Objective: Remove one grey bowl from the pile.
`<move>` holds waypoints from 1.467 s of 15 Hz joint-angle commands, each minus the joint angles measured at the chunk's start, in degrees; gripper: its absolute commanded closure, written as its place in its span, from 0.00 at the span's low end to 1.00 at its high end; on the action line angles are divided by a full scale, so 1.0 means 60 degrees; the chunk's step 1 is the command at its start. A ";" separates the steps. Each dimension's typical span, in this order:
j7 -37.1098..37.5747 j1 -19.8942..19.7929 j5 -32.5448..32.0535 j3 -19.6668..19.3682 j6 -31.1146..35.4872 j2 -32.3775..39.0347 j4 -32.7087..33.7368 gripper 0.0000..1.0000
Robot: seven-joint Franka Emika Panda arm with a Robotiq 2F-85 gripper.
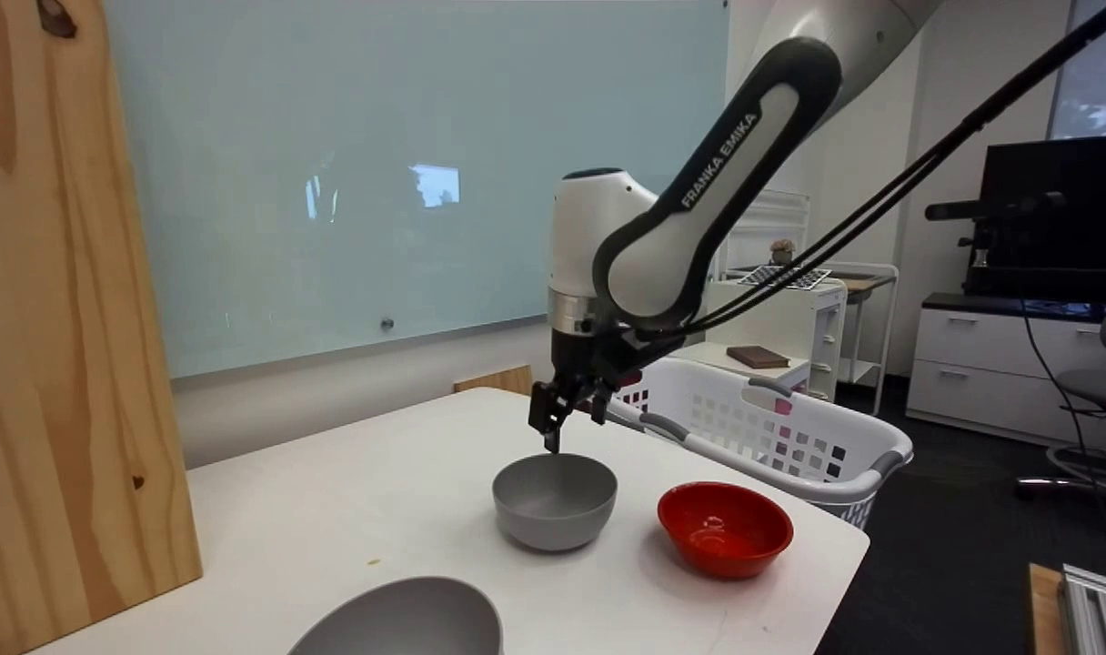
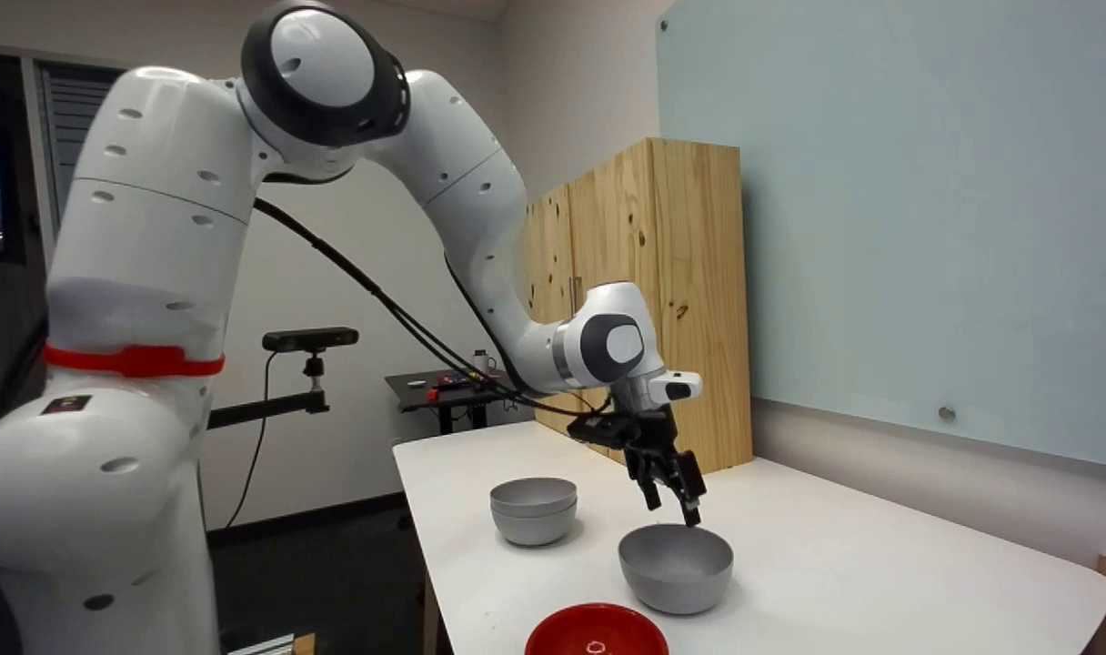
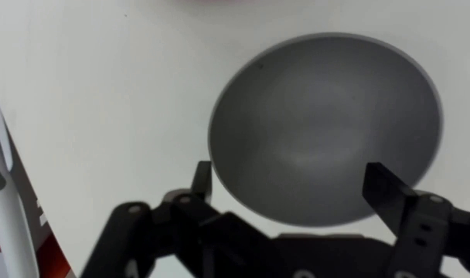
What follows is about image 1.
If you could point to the red bowl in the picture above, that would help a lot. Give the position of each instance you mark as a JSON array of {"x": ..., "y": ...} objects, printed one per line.
[{"x": 723, "y": 534}]

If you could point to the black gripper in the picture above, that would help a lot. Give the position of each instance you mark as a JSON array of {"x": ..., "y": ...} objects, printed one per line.
[{"x": 594, "y": 366}]

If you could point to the wooden board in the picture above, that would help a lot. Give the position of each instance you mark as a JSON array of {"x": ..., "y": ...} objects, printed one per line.
[{"x": 68, "y": 366}]

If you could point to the small wooden box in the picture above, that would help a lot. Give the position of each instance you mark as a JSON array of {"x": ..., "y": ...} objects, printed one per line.
[{"x": 495, "y": 380}]

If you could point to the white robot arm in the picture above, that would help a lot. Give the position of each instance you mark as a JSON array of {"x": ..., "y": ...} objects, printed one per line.
[{"x": 662, "y": 257}]

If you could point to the wooden plank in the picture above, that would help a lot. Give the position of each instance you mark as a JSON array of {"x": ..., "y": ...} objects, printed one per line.
[{"x": 1046, "y": 612}]

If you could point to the black monitor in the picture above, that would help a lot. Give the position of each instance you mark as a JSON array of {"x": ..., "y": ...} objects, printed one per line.
[{"x": 1064, "y": 221}]

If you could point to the aluminium rail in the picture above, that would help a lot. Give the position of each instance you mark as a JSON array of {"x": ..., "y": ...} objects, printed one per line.
[{"x": 1105, "y": 612}]

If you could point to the white slatted rack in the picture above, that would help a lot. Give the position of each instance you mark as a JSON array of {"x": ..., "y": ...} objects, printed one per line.
[{"x": 790, "y": 221}]

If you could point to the brown book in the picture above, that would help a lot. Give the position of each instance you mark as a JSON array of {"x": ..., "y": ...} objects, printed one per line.
[{"x": 758, "y": 359}]

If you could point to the small grey figurine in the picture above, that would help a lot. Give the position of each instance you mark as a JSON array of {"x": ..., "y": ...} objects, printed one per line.
[{"x": 784, "y": 252}]

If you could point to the glass whiteboard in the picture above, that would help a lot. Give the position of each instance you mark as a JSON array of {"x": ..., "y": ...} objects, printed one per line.
[{"x": 273, "y": 184}]

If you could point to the grey bowl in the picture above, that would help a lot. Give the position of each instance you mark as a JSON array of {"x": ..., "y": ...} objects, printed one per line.
[
  {"x": 554, "y": 520},
  {"x": 394, "y": 623}
]

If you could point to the white drawer cabinet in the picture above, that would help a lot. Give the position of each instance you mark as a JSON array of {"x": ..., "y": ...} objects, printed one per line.
[{"x": 978, "y": 366}]

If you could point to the checkerboard calibration sheet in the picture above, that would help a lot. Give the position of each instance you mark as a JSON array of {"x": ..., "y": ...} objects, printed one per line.
[{"x": 810, "y": 279}]

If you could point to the white laundry basket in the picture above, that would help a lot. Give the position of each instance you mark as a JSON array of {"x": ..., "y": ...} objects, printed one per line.
[{"x": 793, "y": 448}]

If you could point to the window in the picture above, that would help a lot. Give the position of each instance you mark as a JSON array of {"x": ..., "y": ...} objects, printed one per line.
[{"x": 1100, "y": 97}]

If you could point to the white shelf unit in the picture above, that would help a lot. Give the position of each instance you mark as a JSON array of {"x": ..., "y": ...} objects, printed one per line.
[{"x": 810, "y": 331}]

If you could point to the black stereo camera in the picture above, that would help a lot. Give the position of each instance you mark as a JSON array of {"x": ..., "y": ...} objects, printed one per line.
[{"x": 978, "y": 209}]

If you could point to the white side cart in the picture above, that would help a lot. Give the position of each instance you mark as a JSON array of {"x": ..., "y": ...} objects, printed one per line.
[{"x": 875, "y": 283}]

